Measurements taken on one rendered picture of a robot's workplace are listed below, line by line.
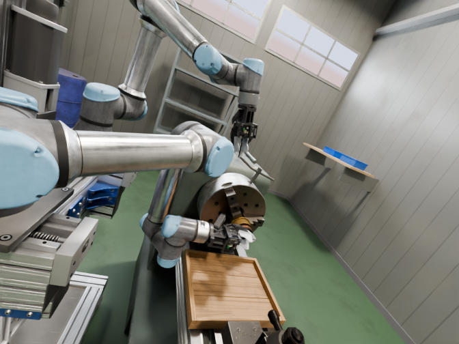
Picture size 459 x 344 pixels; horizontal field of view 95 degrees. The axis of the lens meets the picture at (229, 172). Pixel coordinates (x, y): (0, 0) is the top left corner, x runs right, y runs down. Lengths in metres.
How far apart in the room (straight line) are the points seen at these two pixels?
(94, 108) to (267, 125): 3.92
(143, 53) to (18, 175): 0.75
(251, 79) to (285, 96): 3.88
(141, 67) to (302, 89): 4.04
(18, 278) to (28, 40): 0.55
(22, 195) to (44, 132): 0.10
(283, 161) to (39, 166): 4.75
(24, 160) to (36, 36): 0.43
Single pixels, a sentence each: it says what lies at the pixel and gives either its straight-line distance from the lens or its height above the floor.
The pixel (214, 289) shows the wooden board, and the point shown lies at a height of 0.89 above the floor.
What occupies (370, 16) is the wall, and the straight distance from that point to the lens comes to 5.57.
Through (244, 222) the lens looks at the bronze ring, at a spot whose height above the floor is 1.12.
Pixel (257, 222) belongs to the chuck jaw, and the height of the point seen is 1.09.
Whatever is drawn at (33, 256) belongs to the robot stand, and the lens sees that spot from 0.61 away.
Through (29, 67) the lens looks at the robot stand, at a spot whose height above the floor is 1.41.
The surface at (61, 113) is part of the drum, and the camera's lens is 3.88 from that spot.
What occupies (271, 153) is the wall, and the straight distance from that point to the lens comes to 4.79.
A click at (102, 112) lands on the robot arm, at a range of 0.97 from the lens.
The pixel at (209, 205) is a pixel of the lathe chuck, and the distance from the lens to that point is 0.93.
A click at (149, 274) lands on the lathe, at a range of 1.35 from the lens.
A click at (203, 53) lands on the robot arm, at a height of 1.62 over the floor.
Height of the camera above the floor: 1.53
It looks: 17 degrees down
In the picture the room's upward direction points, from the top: 24 degrees clockwise
